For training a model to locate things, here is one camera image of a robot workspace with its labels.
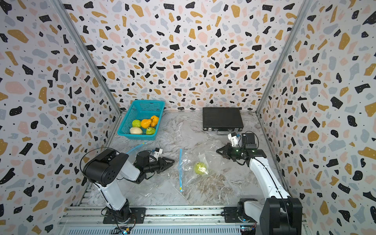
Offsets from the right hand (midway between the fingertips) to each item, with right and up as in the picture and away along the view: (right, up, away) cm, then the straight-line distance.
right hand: (217, 151), depth 80 cm
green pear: (-56, +16, +27) cm, 64 cm away
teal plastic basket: (-58, +27, +41) cm, 76 cm away
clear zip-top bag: (+1, -18, +7) cm, 20 cm away
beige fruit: (-54, +10, +21) cm, 59 cm away
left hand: (-25, -9, +9) cm, 28 cm away
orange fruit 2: (-43, +17, +30) cm, 55 cm away
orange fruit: (-48, +16, +26) cm, 57 cm away
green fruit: (-11, -9, +3) cm, 14 cm away
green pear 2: (-43, +10, +20) cm, 49 cm away
